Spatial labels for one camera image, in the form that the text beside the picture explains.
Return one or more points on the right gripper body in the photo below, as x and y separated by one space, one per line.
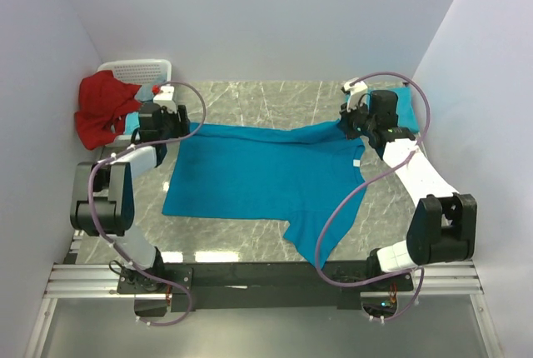
357 121

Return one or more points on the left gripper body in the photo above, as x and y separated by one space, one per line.
173 127

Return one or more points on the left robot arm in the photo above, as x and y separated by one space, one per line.
103 197

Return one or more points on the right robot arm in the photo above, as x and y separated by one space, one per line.
443 226

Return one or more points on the folded blue t shirt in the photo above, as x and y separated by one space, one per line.
404 109

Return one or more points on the light blue t shirt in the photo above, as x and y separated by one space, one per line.
144 94

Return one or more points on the white laundry basket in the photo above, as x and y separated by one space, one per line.
140 71

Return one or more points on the red t shirt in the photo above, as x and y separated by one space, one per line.
103 104

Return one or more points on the black base beam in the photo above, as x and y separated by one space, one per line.
233 285

